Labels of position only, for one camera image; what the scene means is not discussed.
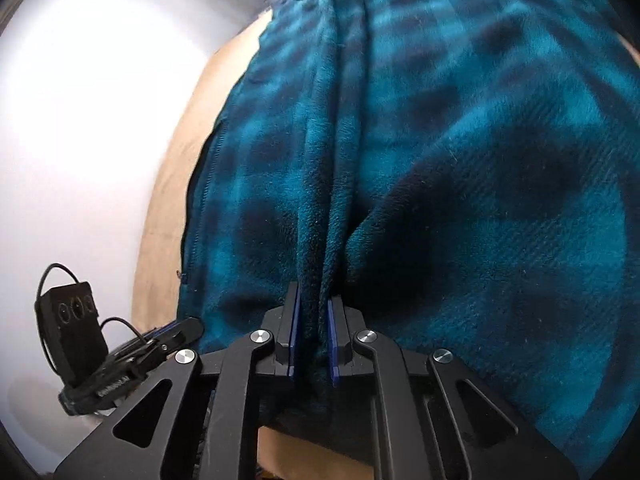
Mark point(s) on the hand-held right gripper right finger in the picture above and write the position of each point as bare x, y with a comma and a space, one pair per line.
332, 350

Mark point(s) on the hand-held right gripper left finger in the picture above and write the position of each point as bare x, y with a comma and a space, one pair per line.
296, 345

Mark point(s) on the teal plaid fleece jacket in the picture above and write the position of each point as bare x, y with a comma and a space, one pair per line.
450, 160

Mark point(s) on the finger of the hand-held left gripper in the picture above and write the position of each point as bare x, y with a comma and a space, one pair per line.
182, 331

